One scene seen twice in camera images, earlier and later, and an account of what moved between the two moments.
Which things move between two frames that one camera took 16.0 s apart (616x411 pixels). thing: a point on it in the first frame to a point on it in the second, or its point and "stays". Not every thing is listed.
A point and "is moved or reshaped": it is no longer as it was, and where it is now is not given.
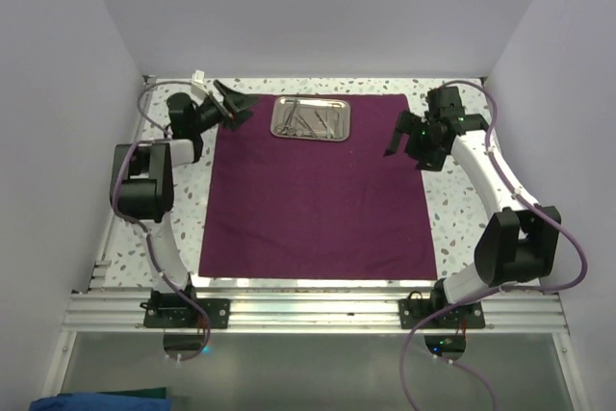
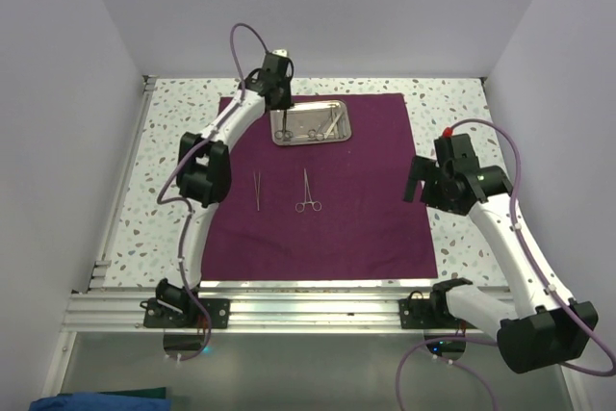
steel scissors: x=287 y=125 is moved or reshaped
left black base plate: x=178 y=313 stays
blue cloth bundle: x=81 y=401 stays
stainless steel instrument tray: x=311 y=118 stays
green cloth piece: x=150 y=393 stays
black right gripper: x=407 y=124 to x=423 y=168
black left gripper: x=240 y=101 to x=288 y=102
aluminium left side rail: x=102 y=268 stays
